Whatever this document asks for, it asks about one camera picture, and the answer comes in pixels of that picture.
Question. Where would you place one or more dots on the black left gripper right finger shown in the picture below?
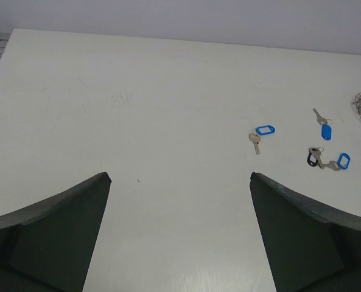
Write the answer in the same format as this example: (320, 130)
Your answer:
(310, 246)

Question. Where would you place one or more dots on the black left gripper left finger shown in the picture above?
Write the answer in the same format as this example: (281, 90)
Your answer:
(48, 246)

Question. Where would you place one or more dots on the silver key black tag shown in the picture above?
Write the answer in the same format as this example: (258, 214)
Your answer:
(314, 157)

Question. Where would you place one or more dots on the silver key blue tag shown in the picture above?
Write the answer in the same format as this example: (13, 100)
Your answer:
(257, 133)
(342, 163)

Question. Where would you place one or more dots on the silver key dark-blue tag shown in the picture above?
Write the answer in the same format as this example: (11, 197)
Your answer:
(326, 129)

